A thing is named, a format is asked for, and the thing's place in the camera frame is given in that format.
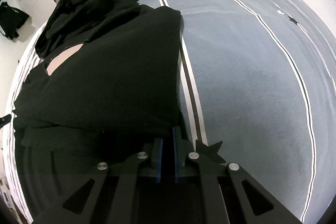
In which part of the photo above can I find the striped star bed sheet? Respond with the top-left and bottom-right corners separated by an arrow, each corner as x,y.
3,0 -> 335,223

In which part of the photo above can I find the black jacket hanging on wall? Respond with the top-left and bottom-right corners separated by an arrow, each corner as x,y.
1,2 -> 30,40

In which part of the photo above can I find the black clothes pile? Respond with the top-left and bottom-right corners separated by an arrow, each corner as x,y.
35,0 -> 150,59

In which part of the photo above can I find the black garment with beige lining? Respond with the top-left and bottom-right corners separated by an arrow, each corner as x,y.
13,5 -> 202,223

